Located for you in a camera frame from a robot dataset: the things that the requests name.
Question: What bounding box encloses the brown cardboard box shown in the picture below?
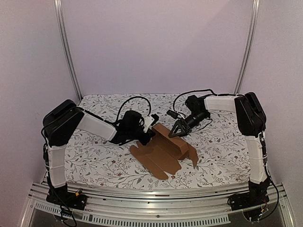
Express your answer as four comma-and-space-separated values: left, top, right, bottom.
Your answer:
129, 123, 198, 180

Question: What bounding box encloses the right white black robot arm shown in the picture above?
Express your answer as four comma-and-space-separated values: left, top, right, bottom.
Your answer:
167, 89, 270, 206

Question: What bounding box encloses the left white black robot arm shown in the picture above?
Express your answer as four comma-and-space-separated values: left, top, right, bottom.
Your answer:
41, 99, 159, 205

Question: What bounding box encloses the floral patterned table mat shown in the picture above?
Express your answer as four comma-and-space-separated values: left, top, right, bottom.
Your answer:
64, 94, 250, 190

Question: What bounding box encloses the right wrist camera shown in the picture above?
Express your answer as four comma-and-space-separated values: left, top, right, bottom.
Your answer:
166, 110, 185, 119

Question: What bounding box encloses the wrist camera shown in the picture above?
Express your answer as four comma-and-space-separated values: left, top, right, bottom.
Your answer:
166, 110, 185, 119
143, 114, 159, 133

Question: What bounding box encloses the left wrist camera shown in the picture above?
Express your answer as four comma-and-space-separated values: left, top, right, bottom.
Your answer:
143, 114, 159, 133

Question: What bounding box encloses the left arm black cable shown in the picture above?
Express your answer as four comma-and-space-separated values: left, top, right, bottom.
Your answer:
117, 96, 152, 123

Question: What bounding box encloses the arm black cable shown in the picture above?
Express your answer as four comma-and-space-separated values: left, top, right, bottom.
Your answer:
117, 96, 152, 123
172, 88, 216, 112

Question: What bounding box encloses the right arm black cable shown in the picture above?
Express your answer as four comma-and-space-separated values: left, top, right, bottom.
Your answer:
172, 88, 216, 112

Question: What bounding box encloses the aluminium front rail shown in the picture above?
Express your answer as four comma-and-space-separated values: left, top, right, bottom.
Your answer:
21, 181, 296, 227

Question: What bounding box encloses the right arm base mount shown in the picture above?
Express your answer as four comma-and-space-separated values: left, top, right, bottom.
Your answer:
227, 190, 269, 222

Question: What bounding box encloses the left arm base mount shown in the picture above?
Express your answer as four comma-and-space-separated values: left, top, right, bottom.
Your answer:
46, 186, 88, 210

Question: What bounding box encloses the right aluminium frame post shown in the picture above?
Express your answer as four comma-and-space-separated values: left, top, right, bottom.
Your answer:
233, 0, 260, 94

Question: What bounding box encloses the aluminium frame post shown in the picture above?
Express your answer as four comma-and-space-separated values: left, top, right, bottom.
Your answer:
54, 0, 83, 101
233, 0, 260, 94

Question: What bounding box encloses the left aluminium frame post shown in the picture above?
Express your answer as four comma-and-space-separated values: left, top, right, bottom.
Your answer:
54, 0, 83, 101

